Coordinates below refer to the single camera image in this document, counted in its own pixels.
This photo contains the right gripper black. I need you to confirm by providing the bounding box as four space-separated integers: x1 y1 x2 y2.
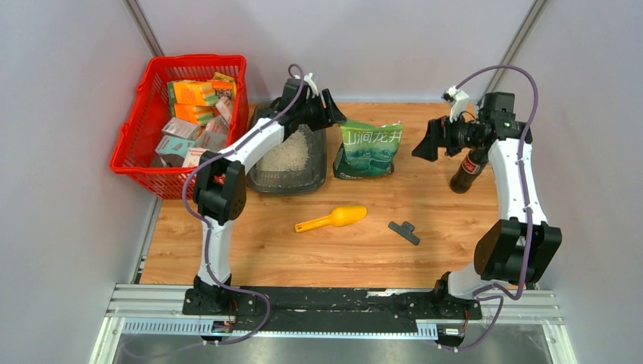
412 109 484 162

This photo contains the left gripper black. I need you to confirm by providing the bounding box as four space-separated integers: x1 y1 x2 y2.
296 89 348 132

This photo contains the green litter bag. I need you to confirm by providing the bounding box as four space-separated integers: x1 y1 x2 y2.
332 120 403 180

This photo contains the black bag clip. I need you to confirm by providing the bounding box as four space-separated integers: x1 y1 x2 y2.
388 221 420 246

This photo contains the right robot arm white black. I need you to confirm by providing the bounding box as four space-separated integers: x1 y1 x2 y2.
412 86 562 319

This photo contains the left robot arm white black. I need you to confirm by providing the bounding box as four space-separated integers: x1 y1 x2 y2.
183 78 347 315

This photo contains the grey litter box tray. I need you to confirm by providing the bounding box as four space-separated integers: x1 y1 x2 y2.
246 124 327 196

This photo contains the white pink sponge box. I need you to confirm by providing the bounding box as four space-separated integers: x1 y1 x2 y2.
182 147 208 168

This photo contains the pink grey box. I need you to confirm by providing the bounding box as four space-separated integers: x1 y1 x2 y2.
162 117 202 140

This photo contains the teal grey box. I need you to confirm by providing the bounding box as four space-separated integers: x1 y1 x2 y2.
155 135 196 168

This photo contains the dark cola bottle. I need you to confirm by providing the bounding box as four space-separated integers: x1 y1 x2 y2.
450 149 488 194

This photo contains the yellow plastic scoop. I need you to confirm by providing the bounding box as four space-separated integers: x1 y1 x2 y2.
294 205 368 233

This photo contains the yellow patterned packet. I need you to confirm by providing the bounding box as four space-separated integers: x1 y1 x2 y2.
210 72 237 102

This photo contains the orange sponge pack lower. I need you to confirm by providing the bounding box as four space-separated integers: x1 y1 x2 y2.
170 103 216 125

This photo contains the orange sponge pack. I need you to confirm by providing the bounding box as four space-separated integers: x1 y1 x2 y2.
170 103 216 125
167 80 218 106

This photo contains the orange sponge pack upper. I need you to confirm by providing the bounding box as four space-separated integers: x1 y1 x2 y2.
167 80 218 106

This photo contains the red plastic shopping basket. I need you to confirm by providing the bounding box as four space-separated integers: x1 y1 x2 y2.
110 54 248 199

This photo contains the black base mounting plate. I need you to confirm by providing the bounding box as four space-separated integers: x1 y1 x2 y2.
182 287 482 334

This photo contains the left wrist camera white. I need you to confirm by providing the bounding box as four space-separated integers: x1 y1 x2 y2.
303 72 320 98

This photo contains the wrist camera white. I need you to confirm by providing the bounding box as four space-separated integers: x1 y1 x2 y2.
303 72 320 98
442 86 469 123

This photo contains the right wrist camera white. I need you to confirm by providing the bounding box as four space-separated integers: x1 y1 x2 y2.
442 86 469 123

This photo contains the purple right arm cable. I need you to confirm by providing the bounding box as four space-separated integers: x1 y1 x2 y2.
441 64 539 352

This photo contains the aluminium frame rail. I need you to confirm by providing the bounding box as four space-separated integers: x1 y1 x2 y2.
90 284 577 363

